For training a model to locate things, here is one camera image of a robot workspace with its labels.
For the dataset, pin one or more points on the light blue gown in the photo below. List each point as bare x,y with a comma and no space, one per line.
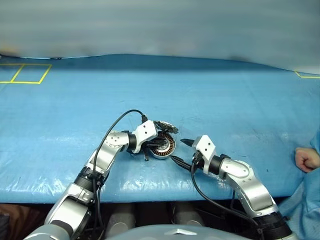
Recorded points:
305,207

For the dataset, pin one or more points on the silver robot torso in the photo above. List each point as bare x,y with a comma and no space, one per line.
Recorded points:
155,233

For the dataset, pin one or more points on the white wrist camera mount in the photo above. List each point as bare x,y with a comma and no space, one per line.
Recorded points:
206,147
146,132

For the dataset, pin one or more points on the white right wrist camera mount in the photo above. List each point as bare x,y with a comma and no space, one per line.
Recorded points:
206,147

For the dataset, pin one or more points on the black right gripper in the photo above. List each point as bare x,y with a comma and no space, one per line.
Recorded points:
197,161

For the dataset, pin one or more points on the blue plastic table cover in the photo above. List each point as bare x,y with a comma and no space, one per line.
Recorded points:
75,125

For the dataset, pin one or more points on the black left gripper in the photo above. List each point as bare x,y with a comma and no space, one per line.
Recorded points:
149,147

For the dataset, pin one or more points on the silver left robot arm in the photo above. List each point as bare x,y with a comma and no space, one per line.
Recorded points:
112,147

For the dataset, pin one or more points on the dark spoked rotor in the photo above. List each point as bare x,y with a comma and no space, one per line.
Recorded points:
166,127

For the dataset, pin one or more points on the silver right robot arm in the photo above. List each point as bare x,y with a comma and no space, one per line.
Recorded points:
252,190

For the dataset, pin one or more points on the silver motor housing copper windings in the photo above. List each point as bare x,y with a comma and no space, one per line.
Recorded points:
168,150

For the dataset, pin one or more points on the person's bare hand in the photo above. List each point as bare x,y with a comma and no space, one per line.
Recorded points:
306,158

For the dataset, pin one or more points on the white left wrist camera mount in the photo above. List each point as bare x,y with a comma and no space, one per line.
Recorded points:
146,132

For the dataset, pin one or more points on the grey rounded cylinder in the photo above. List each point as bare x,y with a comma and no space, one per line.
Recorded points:
187,215
120,217

